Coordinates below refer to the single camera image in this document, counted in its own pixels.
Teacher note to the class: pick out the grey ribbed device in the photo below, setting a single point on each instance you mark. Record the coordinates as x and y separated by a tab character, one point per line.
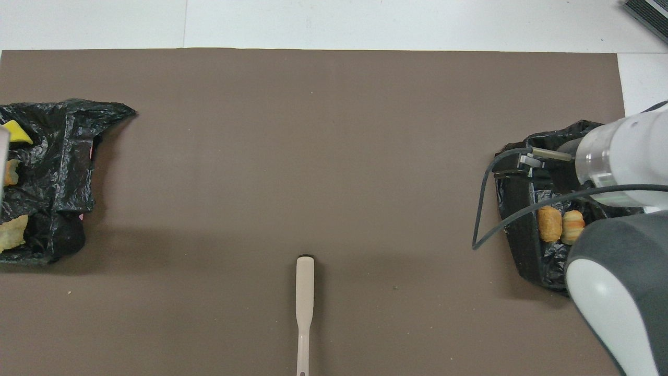
649	13

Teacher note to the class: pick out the right black bin bag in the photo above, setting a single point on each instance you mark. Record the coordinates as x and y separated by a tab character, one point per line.
524	245

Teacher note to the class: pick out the pale toy dumpling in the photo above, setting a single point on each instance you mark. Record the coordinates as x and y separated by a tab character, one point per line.
13	232

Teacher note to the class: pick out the small striped toy pastry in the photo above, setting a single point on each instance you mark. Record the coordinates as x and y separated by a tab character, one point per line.
572	225

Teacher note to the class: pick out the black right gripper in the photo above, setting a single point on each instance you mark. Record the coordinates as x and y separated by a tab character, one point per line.
561	169

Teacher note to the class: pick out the brown toy bread roll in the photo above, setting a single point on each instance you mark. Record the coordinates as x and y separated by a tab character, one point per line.
549	223

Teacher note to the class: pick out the large striped toy croissant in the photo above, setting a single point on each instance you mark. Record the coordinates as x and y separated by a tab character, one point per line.
11	172

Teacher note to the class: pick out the green and yellow sponge piece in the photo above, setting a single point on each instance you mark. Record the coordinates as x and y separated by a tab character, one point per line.
16	133

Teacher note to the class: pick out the brown table mat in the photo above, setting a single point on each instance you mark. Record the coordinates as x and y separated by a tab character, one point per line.
334	156

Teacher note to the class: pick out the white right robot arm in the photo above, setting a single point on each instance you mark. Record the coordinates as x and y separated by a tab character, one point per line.
626	156

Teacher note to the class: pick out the crumpled black trash bag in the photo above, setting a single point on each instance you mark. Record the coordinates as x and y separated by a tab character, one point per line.
57	156

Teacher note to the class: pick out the beige plastic dustpan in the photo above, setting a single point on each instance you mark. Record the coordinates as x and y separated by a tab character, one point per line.
3	146

